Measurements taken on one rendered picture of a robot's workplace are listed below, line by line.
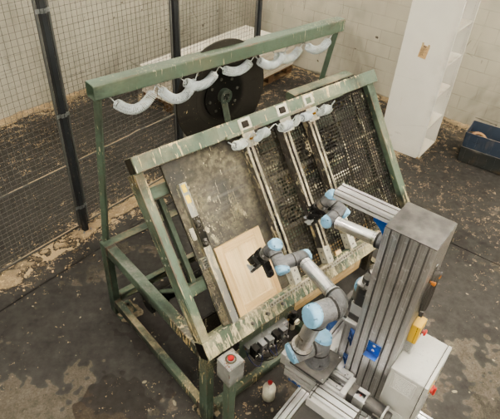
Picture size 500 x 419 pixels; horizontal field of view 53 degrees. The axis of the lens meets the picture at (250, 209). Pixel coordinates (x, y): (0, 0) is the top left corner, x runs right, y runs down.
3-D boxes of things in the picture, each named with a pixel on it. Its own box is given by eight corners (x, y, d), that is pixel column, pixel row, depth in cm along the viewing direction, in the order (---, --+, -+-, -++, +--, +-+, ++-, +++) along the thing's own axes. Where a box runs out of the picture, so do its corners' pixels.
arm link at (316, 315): (314, 359, 276) (343, 313, 234) (290, 369, 270) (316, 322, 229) (303, 340, 282) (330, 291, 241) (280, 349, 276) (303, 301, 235)
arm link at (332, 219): (393, 262, 276) (318, 229, 302) (402, 252, 283) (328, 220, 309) (396, 245, 269) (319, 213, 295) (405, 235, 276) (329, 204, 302)
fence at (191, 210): (229, 322, 323) (232, 323, 320) (175, 184, 307) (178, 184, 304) (236, 318, 326) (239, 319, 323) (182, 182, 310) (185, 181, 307)
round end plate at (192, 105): (182, 161, 364) (178, 54, 315) (178, 158, 367) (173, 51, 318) (263, 129, 407) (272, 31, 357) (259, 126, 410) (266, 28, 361)
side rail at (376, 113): (396, 213, 429) (406, 212, 420) (356, 88, 410) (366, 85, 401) (401, 209, 433) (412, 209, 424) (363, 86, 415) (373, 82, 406)
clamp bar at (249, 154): (287, 285, 351) (310, 288, 331) (228, 123, 331) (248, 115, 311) (297, 278, 357) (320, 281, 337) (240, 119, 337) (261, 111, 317)
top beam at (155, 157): (129, 176, 291) (136, 174, 283) (123, 160, 290) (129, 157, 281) (369, 84, 410) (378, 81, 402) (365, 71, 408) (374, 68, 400)
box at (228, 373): (228, 388, 301) (229, 371, 290) (216, 375, 308) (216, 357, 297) (243, 377, 307) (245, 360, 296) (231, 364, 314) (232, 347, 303)
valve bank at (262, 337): (252, 377, 329) (254, 354, 314) (237, 362, 337) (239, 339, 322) (305, 337, 356) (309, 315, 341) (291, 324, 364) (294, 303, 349)
